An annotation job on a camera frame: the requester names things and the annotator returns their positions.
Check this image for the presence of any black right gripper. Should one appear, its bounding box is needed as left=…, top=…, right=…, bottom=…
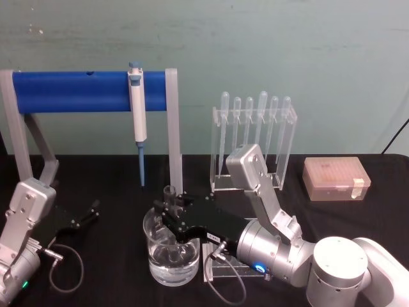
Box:
left=153, top=192, right=248, bottom=254

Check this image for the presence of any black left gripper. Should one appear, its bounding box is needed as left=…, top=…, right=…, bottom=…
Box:
left=38, top=198, right=101, bottom=249

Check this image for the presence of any clear glass test tube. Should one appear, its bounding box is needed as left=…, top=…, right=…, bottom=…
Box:
left=163, top=185, right=185, bottom=260

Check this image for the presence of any black table cloth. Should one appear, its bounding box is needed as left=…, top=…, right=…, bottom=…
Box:
left=0, top=152, right=409, bottom=307

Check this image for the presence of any glass beaker with water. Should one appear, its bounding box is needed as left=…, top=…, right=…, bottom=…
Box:
left=143, top=204, right=201, bottom=287

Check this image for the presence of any blue pipette tip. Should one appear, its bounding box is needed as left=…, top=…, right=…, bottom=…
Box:
left=137, top=141, right=146, bottom=188

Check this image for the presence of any small clear acrylic stand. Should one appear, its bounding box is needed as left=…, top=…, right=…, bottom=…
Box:
left=201, top=241, right=270, bottom=284

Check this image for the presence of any white pipette with blue knob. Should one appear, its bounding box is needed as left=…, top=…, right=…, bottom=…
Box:
left=127, top=61, right=148, bottom=145

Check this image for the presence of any clear acrylic pipette rack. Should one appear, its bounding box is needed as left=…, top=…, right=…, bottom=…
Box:
left=210, top=107, right=298, bottom=193

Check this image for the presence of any grey stand with blue bar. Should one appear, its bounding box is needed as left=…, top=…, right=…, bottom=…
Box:
left=0, top=67, right=183, bottom=193

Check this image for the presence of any translucent pipette tip box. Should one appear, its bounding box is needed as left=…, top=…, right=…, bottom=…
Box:
left=302, top=156, right=372, bottom=202

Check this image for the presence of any right gripper dark cable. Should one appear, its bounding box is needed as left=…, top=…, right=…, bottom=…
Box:
left=201, top=241, right=253, bottom=304

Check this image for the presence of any gripper dark cable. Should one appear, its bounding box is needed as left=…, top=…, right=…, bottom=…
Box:
left=44, top=242, right=86, bottom=292
left=201, top=241, right=253, bottom=304

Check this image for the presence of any left gripper dark cable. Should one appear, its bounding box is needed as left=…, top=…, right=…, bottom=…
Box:
left=44, top=242, right=86, bottom=292

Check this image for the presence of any thin black background cable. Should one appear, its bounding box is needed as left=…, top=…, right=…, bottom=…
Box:
left=382, top=116, right=409, bottom=154

